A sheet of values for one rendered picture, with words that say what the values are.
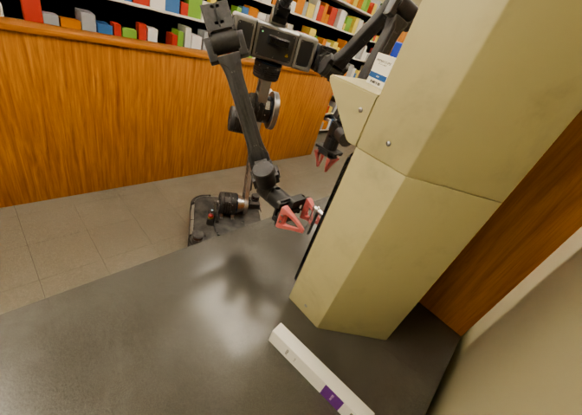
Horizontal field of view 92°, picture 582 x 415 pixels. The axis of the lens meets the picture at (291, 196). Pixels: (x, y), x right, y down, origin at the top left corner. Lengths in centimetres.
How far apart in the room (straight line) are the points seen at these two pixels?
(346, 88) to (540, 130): 32
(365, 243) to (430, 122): 26
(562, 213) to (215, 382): 84
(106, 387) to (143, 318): 14
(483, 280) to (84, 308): 100
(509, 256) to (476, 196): 34
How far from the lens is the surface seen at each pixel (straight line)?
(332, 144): 113
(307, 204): 78
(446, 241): 66
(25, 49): 227
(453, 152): 54
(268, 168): 75
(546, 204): 88
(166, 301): 78
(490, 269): 95
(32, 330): 79
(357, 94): 56
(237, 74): 86
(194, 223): 204
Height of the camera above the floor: 158
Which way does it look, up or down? 31 degrees down
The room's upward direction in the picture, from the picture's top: 19 degrees clockwise
